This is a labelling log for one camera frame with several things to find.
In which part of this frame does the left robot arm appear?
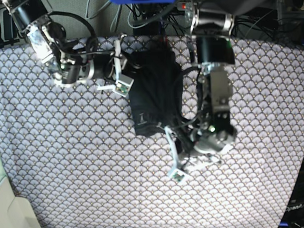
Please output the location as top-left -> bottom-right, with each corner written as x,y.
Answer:
164,0 -> 267,184

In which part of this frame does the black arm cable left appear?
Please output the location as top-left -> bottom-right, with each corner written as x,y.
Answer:
171,64 -> 206,144

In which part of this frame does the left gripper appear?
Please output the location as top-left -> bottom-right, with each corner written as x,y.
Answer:
164,108 -> 237,184

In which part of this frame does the dark grey T-shirt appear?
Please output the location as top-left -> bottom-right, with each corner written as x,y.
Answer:
124,42 -> 182,137

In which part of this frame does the black power strip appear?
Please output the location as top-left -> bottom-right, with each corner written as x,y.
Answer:
177,2 -> 192,12

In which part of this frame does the beige plastic bin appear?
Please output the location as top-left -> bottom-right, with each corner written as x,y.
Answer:
0,158 -> 41,228

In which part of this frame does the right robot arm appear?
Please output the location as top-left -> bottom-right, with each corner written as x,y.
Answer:
2,0 -> 134,97

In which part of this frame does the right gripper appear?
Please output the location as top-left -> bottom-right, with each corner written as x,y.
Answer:
51,33 -> 134,97

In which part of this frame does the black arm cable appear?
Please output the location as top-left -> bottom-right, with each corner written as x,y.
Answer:
48,9 -> 100,56
171,64 -> 206,144

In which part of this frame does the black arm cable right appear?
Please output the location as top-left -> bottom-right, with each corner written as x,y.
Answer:
48,9 -> 100,56

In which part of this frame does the fan-patterned table cloth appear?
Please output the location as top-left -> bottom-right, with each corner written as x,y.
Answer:
0,39 -> 304,228

